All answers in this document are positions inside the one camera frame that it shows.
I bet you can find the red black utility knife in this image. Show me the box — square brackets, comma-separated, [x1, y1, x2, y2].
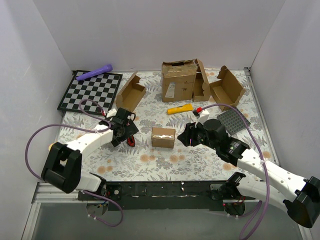
[127, 135, 136, 147]

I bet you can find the small cardboard box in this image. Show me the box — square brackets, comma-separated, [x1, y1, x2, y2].
[151, 127, 176, 149]

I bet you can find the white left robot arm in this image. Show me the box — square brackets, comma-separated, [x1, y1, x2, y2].
[41, 108, 139, 200]

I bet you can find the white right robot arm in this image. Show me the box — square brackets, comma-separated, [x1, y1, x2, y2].
[177, 119, 320, 228]

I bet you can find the open cardboard box left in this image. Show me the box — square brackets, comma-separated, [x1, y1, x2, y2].
[115, 71, 146, 113]

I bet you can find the open cardboard box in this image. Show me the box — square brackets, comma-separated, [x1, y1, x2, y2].
[209, 65, 246, 107]
[115, 71, 146, 113]

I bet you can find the open cardboard box right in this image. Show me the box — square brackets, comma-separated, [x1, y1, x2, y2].
[209, 65, 246, 107]

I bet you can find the tall taped cardboard box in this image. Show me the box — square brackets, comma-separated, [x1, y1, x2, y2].
[161, 59, 198, 103]

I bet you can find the yellow toothpaste tube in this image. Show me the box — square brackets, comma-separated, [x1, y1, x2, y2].
[167, 103, 193, 115]

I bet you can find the grey studded baseplate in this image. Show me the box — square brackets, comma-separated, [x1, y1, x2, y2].
[217, 108, 251, 136]

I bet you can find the black white chessboard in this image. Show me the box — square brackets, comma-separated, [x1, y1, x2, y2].
[57, 70, 123, 115]

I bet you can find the floral table mat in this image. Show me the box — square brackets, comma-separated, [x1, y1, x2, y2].
[62, 68, 278, 181]

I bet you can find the purple cylinder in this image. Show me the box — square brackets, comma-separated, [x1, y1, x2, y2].
[76, 64, 113, 81]

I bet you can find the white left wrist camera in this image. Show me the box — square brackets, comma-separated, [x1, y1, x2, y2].
[106, 108, 117, 118]

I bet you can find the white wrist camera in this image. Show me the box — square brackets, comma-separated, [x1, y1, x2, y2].
[106, 108, 117, 118]
[192, 107, 210, 125]

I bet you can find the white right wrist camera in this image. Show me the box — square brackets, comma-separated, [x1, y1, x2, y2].
[192, 107, 210, 125]

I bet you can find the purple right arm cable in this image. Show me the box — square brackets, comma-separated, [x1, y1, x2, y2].
[199, 103, 271, 240]

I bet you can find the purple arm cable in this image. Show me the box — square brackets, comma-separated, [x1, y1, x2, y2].
[199, 103, 271, 240]
[24, 98, 125, 228]

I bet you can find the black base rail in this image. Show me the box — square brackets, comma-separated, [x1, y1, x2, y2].
[77, 179, 256, 212]

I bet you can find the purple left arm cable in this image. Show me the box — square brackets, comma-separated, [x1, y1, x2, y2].
[24, 98, 125, 228]

